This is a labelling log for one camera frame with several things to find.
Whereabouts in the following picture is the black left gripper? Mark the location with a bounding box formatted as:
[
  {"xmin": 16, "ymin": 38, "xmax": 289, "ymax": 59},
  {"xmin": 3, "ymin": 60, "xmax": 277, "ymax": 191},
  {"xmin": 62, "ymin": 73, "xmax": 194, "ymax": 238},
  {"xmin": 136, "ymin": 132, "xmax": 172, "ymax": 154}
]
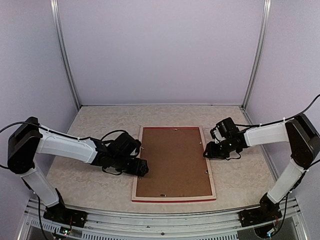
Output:
[{"xmin": 111, "ymin": 154, "xmax": 149, "ymax": 177}]

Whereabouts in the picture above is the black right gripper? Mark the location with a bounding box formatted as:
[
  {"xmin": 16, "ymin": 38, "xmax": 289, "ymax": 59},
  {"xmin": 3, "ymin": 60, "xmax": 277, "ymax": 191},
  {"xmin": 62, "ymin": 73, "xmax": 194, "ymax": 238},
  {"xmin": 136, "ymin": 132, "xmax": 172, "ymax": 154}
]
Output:
[{"xmin": 203, "ymin": 137, "xmax": 238, "ymax": 160}]

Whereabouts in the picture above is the brown cardboard backing board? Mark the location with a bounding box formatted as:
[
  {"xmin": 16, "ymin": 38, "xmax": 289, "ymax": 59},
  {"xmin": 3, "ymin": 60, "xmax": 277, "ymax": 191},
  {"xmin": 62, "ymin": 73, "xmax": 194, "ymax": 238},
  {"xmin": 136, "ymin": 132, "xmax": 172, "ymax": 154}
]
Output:
[{"xmin": 134, "ymin": 127, "xmax": 213, "ymax": 198}]

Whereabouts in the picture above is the wooden picture frame red edge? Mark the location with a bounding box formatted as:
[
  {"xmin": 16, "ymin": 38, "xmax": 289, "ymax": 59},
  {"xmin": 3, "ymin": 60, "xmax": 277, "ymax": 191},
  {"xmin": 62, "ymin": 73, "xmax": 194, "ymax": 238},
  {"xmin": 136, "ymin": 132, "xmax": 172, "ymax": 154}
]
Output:
[{"xmin": 131, "ymin": 125, "xmax": 217, "ymax": 204}]

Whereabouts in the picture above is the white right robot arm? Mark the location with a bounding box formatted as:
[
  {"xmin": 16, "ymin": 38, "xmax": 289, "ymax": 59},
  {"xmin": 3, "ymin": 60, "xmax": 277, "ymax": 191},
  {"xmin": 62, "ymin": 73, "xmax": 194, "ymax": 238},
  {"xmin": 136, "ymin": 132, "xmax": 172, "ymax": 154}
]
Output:
[{"xmin": 203, "ymin": 113, "xmax": 320, "ymax": 222}]

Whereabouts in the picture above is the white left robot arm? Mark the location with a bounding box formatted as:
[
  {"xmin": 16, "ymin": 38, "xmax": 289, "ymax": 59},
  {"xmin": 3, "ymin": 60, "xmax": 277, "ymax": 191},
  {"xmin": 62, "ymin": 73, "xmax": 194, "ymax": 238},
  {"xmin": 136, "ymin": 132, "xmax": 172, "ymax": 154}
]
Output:
[{"xmin": 3, "ymin": 116, "xmax": 149, "ymax": 223}]

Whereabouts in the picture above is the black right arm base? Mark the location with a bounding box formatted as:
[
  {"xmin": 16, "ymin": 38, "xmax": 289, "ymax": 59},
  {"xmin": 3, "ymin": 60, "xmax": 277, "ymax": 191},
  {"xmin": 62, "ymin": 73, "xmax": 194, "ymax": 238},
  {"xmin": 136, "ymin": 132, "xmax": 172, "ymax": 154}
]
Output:
[{"xmin": 238, "ymin": 194, "xmax": 282, "ymax": 227}]

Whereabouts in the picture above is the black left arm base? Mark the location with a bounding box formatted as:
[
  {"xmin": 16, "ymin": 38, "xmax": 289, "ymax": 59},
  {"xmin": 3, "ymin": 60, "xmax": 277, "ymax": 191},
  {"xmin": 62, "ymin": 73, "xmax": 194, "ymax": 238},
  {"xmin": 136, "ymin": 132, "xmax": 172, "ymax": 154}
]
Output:
[{"xmin": 43, "ymin": 195, "xmax": 88, "ymax": 228}]

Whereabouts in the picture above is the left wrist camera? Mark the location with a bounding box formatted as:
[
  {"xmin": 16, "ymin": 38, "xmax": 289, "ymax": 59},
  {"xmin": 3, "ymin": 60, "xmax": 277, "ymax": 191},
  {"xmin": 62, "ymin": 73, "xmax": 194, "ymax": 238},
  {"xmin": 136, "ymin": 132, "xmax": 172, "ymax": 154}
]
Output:
[{"xmin": 107, "ymin": 132, "xmax": 142, "ymax": 157}]

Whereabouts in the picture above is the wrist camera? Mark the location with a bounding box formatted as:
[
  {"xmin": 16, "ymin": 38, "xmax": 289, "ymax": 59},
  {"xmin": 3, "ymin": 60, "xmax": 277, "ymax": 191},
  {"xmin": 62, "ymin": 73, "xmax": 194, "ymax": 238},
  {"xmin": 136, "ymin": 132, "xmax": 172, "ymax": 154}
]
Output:
[
  {"xmin": 210, "ymin": 117, "xmax": 240, "ymax": 142},
  {"xmin": 107, "ymin": 132, "xmax": 142, "ymax": 157}
]

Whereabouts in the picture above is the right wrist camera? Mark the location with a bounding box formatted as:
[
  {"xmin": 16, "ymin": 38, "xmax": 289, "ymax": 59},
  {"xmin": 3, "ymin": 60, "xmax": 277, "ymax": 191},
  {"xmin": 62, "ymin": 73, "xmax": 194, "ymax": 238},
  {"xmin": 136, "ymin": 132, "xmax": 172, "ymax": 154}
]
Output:
[{"xmin": 210, "ymin": 117, "xmax": 240, "ymax": 142}]

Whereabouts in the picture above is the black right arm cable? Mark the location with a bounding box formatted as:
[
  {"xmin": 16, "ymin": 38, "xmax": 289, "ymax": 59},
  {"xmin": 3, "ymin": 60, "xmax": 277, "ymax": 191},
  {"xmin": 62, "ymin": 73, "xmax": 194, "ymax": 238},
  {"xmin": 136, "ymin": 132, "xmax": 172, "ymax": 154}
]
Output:
[{"xmin": 234, "ymin": 93, "xmax": 320, "ymax": 128}]

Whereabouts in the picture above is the aluminium front rail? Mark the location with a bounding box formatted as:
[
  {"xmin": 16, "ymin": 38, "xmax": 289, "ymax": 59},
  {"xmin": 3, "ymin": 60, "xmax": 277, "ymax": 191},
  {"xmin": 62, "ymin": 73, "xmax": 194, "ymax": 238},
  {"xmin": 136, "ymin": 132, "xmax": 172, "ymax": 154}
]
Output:
[{"xmin": 17, "ymin": 197, "xmax": 308, "ymax": 240}]

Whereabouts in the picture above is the right aluminium corner post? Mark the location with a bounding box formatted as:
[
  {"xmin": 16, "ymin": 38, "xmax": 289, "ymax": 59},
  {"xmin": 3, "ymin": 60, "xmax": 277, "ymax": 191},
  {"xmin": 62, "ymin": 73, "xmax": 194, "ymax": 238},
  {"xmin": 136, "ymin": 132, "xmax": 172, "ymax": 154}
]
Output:
[{"xmin": 241, "ymin": 0, "xmax": 272, "ymax": 111}]

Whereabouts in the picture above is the aluminium corner post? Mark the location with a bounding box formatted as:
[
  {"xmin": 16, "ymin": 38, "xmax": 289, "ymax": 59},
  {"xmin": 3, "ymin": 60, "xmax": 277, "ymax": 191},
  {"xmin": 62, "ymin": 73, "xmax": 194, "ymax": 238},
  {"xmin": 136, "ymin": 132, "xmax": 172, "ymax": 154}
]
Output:
[
  {"xmin": 50, "ymin": 0, "xmax": 82, "ymax": 111},
  {"xmin": 241, "ymin": 0, "xmax": 272, "ymax": 111}
]

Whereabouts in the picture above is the left aluminium corner post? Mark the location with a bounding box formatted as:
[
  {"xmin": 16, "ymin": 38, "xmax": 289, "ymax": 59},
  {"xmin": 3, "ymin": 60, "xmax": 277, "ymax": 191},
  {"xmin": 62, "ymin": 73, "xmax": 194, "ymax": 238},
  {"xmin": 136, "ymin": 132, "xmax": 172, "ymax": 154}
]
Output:
[{"xmin": 50, "ymin": 0, "xmax": 82, "ymax": 111}]

